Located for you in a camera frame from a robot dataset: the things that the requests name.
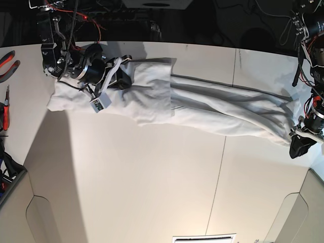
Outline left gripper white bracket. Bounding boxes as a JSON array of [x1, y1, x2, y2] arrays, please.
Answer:
[[289, 116, 323, 159]]

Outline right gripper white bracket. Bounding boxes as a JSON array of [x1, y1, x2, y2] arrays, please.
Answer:
[[87, 55, 132, 99]]

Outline white t-shirt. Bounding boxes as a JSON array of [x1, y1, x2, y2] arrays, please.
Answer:
[[47, 57, 301, 148]]

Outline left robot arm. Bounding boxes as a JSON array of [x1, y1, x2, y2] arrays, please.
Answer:
[[291, 1, 323, 149]]

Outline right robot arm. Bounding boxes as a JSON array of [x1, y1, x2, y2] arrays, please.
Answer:
[[41, 15, 323, 158]]

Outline white vent panel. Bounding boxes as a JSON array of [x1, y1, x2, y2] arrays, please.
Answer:
[[172, 233, 236, 243]]

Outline dark bag at edge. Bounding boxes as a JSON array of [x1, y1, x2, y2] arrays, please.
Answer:
[[1, 138, 27, 199]]

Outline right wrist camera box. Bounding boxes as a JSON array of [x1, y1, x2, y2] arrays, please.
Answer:
[[90, 93, 111, 113]]

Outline red handled pliers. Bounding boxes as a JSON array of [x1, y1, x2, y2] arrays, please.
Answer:
[[0, 50, 21, 84]]

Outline red handled screwdriver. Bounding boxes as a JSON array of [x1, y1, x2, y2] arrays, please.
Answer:
[[3, 85, 10, 131]]

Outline white cable on floor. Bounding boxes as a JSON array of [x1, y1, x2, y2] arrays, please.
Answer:
[[253, 0, 301, 50]]

